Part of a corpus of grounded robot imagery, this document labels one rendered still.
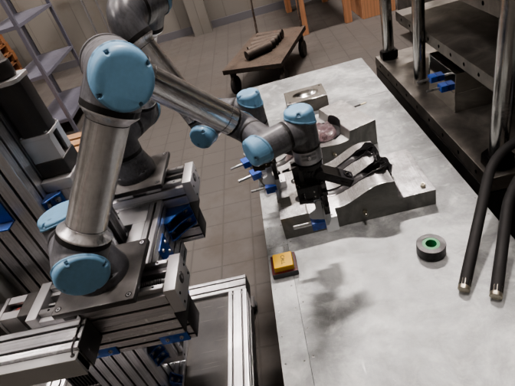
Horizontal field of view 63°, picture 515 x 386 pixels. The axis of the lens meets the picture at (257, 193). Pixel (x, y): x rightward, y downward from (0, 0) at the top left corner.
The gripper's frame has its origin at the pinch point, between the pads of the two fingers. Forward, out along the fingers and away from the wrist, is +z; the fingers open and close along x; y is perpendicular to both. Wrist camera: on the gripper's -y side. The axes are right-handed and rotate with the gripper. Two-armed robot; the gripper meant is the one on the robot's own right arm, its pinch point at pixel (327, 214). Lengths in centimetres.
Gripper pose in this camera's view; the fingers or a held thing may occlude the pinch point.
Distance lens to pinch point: 124.8
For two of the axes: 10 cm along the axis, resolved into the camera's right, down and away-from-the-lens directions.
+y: -9.7, 2.4, 0.9
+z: 2.5, 7.8, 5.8
